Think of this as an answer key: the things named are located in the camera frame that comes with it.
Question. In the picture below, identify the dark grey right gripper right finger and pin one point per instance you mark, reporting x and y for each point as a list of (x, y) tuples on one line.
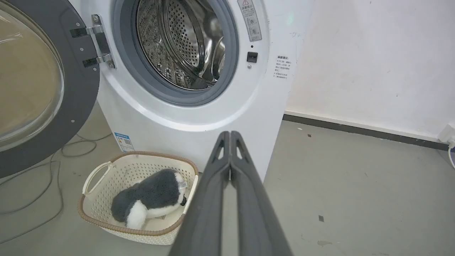
[(256, 213)]

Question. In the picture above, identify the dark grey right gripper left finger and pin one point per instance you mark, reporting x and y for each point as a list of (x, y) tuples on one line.
[(208, 209)]

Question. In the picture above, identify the white front-load washing machine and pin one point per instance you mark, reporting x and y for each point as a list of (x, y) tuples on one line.
[(199, 117)]

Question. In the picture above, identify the grey round washing machine door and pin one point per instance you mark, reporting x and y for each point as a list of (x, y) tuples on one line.
[(42, 81)]

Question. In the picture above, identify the grey and white plush toy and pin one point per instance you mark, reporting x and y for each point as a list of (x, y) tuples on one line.
[(149, 197)]

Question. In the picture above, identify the cream perforated laundry basket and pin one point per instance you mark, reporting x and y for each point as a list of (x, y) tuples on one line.
[(106, 192)]

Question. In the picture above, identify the white wall power plug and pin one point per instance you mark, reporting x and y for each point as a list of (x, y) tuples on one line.
[(447, 133)]

